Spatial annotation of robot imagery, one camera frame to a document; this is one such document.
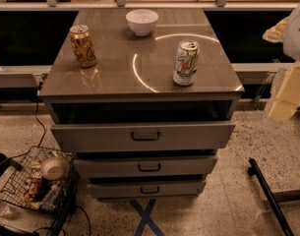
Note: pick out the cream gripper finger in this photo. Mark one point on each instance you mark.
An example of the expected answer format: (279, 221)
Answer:
(287, 99)
(275, 34)

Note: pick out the white green 7up can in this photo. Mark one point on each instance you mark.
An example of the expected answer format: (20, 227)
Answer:
(186, 62)

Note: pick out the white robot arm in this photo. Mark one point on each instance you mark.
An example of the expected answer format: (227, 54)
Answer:
(291, 38)

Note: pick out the white bowl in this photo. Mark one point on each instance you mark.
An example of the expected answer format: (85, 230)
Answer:
(142, 21)

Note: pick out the orange gold soda can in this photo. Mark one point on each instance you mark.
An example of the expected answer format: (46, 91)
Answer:
(82, 45)

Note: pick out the top grey drawer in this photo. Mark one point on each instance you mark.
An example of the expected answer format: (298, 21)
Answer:
(142, 136)

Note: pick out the grey drawer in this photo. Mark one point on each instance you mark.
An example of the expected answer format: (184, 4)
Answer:
(144, 167)
(146, 189)
(142, 136)

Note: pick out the black floor stand bar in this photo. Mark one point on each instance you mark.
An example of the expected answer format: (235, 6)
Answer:
(274, 198)

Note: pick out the middle grey drawer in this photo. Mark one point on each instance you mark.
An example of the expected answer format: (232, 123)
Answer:
(144, 167)

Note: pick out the grey drawer cabinet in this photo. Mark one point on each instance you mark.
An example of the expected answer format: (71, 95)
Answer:
(132, 82)

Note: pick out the bottom grey drawer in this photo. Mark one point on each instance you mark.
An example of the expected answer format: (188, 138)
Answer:
(146, 189)

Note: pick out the white cup in basket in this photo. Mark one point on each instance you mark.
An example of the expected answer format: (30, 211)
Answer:
(54, 168)

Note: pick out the plastic water bottle in basket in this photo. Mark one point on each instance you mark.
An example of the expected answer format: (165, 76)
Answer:
(49, 202)

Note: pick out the black wire basket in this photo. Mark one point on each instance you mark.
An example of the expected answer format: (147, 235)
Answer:
(26, 187)

